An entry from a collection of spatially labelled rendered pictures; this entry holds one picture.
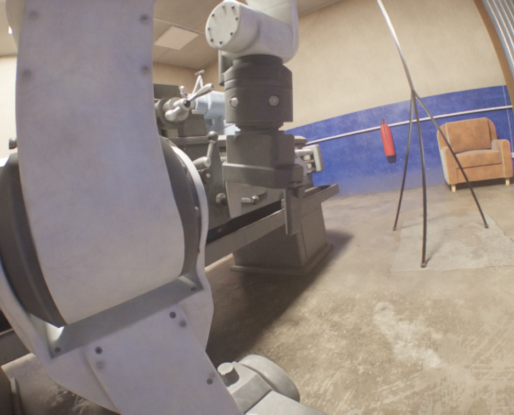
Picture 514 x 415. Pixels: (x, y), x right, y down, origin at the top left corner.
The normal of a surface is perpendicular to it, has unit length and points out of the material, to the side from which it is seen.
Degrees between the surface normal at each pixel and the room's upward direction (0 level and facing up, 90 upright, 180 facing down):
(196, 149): 90
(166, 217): 98
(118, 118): 94
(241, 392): 45
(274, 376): 37
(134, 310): 12
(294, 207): 105
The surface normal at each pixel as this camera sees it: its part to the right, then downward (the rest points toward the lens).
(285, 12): -0.66, 0.23
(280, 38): 0.75, 0.18
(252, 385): 0.35, -0.73
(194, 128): 0.79, -0.10
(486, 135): -0.37, 0.33
